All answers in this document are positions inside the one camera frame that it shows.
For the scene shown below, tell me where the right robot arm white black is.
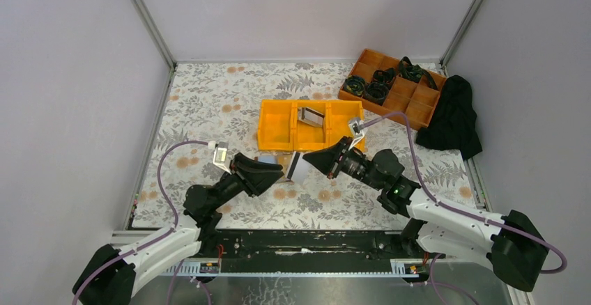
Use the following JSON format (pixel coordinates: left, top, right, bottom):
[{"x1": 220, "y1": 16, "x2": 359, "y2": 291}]
[{"x1": 302, "y1": 136, "x2": 548, "y2": 292}]

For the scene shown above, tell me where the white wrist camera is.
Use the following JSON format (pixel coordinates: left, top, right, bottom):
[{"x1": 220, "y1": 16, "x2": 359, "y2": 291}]
[
  {"x1": 208, "y1": 141, "x2": 231, "y2": 173},
  {"x1": 348, "y1": 117, "x2": 367, "y2": 150}
]

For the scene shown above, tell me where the loose dark floral tie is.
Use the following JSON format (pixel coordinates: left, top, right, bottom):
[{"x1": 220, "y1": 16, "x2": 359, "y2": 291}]
[{"x1": 397, "y1": 56, "x2": 438, "y2": 91}]

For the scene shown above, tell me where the black cloth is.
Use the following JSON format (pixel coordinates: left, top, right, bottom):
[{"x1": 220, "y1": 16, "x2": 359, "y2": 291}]
[{"x1": 415, "y1": 75, "x2": 483, "y2": 160}]

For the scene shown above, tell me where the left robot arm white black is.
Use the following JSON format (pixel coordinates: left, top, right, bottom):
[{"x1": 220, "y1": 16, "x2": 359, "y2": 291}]
[{"x1": 72, "y1": 153, "x2": 284, "y2": 304}]

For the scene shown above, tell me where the rolled tie dark brown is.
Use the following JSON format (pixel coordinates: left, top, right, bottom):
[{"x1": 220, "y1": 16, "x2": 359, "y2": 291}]
[{"x1": 364, "y1": 82, "x2": 390, "y2": 106}]

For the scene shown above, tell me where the rolled tie dark orange pattern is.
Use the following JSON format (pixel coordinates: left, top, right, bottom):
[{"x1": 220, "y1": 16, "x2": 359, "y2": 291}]
[{"x1": 371, "y1": 68, "x2": 397, "y2": 88}]

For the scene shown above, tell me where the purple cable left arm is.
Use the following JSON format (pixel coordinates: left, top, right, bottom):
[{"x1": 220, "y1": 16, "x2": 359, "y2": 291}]
[{"x1": 71, "y1": 140, "x2": 218, "y2": 305}]

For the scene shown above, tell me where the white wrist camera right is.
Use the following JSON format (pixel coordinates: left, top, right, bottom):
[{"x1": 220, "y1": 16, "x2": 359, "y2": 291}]
[{"x1": 348, "y1": 117, "x2": 367, "y2": 150}]

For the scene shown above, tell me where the wooden compartment tray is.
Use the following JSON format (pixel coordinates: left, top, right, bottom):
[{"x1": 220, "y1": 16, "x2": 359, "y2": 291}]
[{"x1": 338, "y1": 49, "x2": 447, "y2": 130}]

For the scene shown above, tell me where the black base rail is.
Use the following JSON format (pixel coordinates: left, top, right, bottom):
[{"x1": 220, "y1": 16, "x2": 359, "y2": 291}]
[{"x1": 185, "y1": 230, "x2": 434, "y2": 276}]

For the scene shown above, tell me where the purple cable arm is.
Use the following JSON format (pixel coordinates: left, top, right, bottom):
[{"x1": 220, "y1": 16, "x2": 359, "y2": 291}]
[
  {"x1": 71, "y1": 140, "x2": 218, "y2": 305},
  {"x1": 358, "y1": 111, "x2": 568, "y2": 275}
]

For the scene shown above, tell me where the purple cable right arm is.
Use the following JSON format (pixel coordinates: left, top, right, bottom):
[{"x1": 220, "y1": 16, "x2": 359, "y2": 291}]
[{"x1": 358, "y1": 111, "x2": 568, "y2": 275}]

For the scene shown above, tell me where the yellow plastic bin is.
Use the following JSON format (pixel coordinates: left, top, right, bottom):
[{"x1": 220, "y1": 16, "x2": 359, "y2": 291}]
[
  {"x1": 293, "y1": 100, "x2": 327, "y2": 151},
  {"x1": 257, "y1": 100, "x2": 295, "y2": 151},
  {"x1": 325, "y1": 100, "x2": 364, "y2": 147}
]

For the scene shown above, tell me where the white silver credit card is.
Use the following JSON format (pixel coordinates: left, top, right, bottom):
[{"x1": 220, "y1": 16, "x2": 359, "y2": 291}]
[{"x1": 285, "y1": 151, "x2": 311, "y2": 185}]

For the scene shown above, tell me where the rolled tie green yellow pattern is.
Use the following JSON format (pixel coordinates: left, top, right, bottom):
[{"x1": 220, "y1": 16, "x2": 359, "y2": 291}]
[{"x1": 343, "y1": 75, "x2": 366, "y2": 97}]

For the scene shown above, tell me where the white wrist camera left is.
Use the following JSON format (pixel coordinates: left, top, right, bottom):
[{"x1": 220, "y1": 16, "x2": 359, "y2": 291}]
[{"x1": 208, "y1": 141, "x2": 231, "y2": 173}]

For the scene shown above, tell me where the brown leather card holder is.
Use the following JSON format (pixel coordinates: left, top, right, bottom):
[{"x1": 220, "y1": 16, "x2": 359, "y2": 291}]
[{"x1": 254, "y1": 153, "x2": 293, "y2": 182}]

